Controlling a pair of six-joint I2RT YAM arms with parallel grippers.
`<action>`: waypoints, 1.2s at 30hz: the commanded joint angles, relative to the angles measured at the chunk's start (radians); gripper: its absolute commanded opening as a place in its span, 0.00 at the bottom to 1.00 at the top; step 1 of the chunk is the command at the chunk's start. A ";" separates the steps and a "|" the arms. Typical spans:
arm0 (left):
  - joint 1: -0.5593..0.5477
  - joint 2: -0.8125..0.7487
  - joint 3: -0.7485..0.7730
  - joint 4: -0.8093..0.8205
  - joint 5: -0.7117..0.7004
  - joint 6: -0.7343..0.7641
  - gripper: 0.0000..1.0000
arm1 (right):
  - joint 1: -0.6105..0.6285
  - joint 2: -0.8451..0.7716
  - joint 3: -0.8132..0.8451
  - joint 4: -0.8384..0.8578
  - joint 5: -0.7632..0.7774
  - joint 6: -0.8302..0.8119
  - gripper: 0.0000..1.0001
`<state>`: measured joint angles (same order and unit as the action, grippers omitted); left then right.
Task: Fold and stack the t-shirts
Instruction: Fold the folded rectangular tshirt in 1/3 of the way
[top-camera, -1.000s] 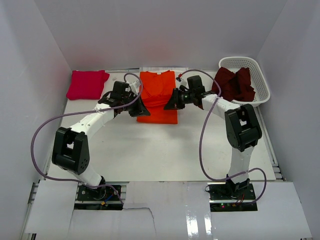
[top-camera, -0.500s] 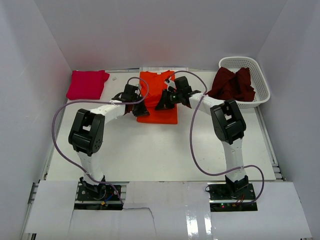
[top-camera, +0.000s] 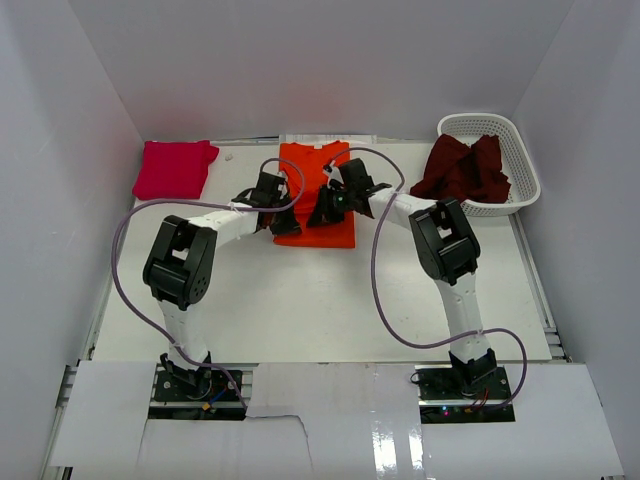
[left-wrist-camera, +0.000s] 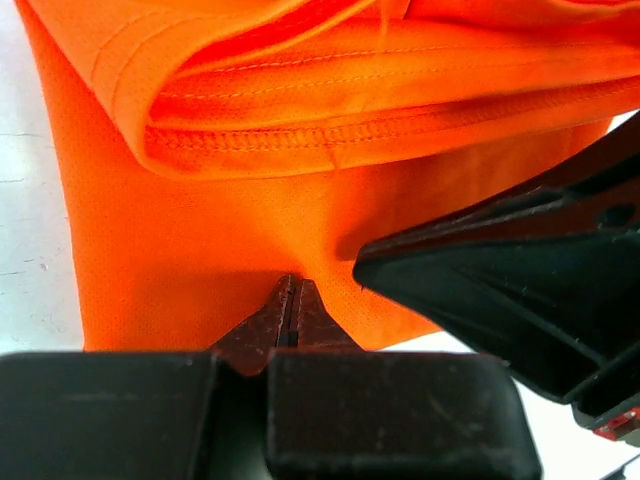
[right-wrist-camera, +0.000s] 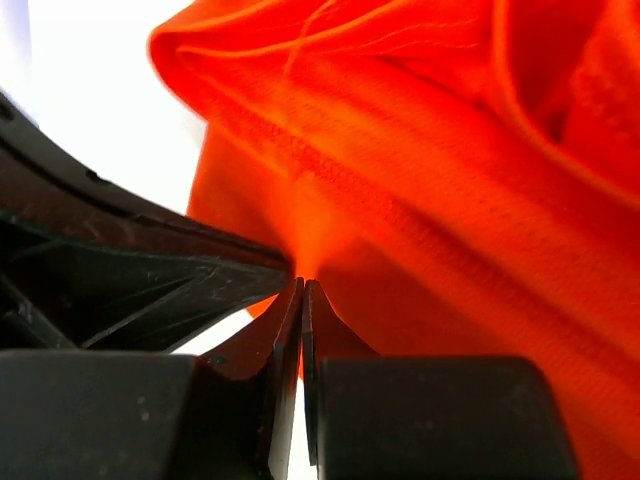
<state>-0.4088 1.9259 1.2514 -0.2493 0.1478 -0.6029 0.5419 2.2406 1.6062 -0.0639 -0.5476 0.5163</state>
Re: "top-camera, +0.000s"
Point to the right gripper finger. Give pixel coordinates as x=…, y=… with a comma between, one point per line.
x=321, y=214
x=332, y=218

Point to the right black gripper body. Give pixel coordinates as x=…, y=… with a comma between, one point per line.
x=341, y=199

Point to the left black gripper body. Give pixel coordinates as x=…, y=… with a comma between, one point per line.
x=282, y=200

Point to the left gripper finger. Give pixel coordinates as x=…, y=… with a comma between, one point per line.
x=284, y=223
x=263, y=222

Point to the orange t shirt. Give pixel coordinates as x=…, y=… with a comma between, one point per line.
x=310, y=161

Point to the dark red t shirt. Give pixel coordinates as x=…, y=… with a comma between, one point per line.
x=464, y=172

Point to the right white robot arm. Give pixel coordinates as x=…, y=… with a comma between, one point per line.
x=447, y=250

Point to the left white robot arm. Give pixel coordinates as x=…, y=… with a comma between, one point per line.
x=179, y=267

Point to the folded pink t shirt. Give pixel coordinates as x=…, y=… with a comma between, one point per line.
x=174, y=170

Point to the white plastic basket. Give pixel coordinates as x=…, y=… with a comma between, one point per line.
x=525, y=188

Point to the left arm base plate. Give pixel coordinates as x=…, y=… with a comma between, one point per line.
x=215, y=386

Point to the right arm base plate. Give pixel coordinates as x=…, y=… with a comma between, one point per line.
x=447, y=384

